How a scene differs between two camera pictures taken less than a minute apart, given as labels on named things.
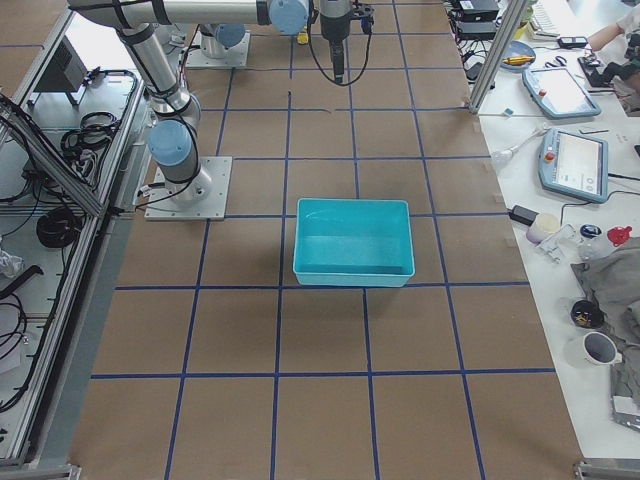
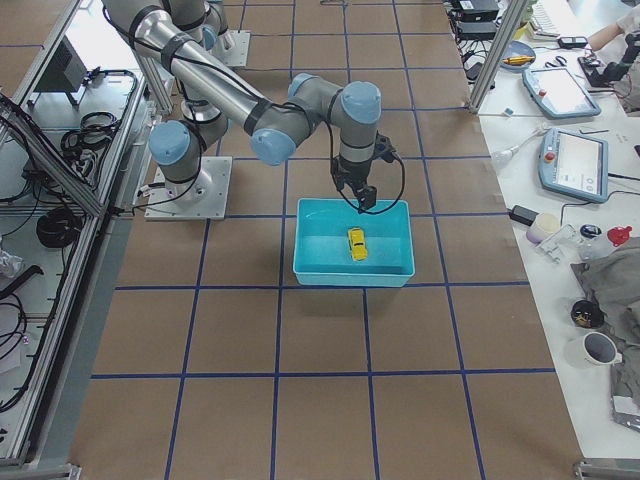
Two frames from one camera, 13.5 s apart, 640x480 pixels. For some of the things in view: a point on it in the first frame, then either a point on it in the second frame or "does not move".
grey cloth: (611, 279) does not move
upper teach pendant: (558, 93) does not move
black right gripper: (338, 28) → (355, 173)
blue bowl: (517, 48) does not move
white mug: (593, 350) does not move
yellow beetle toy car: (303, 37) → (357, 242)
